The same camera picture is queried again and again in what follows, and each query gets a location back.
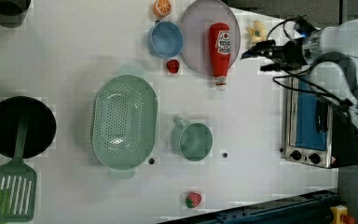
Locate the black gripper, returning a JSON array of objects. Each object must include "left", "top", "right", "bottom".
[{"left": 241, "top": 38, "right": 308, "bottom": 72}]

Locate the red plush ketchup bottle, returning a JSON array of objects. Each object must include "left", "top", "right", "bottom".
[{"left": 208, "top": 22, "right": 231, "bottom": 91}]

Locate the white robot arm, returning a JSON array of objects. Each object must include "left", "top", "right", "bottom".
[{"left": 241, "top": 16, "right": 358, "bottom": 132}]

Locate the grey round plate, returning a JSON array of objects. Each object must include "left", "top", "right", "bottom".
[{"left": 181, "top": 0, "right": 241, "bottom": 75}]

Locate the peeled banana toy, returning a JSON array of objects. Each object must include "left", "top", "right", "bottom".
[{"left": 246, "top": 21, "right": 269, "bottom": 44}]

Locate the black toaster oven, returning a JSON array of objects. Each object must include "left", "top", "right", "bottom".
[{"left": 282, "top": 77, "right": 358, "bottom": 169}]

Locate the small red strawberry toy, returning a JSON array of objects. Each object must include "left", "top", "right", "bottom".
[{"left": 166, "top": 60, "right": 180, "bottom": 74}]

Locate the blue cup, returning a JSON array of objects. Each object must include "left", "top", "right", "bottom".
[{"left": 146, "top": 21, "right": 184, "bottom": 59}]

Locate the green mug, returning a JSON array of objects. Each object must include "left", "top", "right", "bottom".
[{"left": 171, "top": 118, "right": 213, "bottom": 161}]

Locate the orange slice toy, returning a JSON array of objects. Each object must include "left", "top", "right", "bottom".
[{"left": 153, "top": 0, "right": 172, "bottom": 18}]

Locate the green colander basket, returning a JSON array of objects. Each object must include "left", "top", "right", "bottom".
[{"left": 91, "top": 65, "right": 158, "bottom": 179}]

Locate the red strawberry toy near edge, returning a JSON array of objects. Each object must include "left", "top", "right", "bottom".
[{"left": 185, "top": 191, "right": 202, "bottom": 208}]

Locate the yellow red toy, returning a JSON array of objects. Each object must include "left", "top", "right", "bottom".
[{"left": 330, "top": 205, "right": 356, "bottom": 224}]

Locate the dark cylinder cup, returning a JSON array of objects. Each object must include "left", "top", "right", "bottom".
[{"left": 0, "top": 0, "right": 32, "bottom": 28}]

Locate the black pot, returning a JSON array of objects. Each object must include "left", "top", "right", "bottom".
[{"left": 0, "top": 95, "right": 58, "bottom": 160}]

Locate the green slotted spatula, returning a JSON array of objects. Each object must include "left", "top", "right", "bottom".
[{"left": 0, "top": 114, "right": 37, "bottom": 223}]

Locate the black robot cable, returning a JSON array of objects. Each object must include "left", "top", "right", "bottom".
[{"left": 265, "top": 14, "right": 358, "bottom": 178}]

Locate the blue-green rail frame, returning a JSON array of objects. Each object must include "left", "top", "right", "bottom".
[{"left": 159, "top": 190, "right": 340, "bottom": 224}]

